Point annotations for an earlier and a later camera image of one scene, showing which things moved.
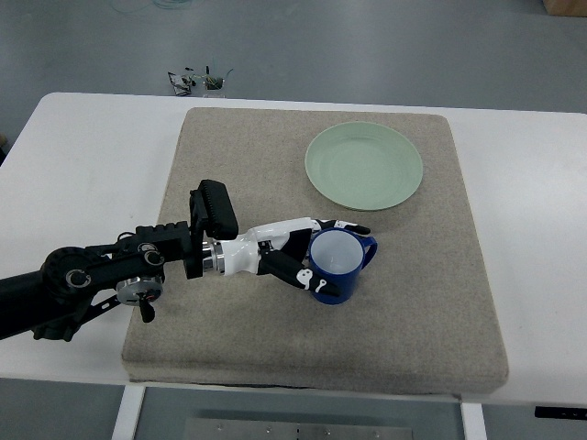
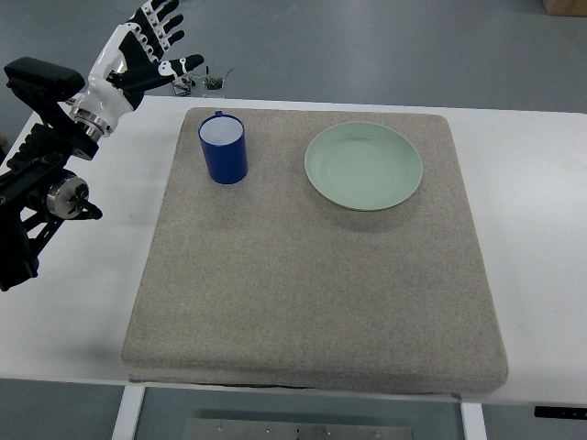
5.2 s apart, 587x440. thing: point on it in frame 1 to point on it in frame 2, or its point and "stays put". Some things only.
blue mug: x=338 y=254 to x=223 y=137
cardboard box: x=577 y=8 stays put
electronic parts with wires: x=182 y=83 stays put
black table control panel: x=560 y=412 stays put
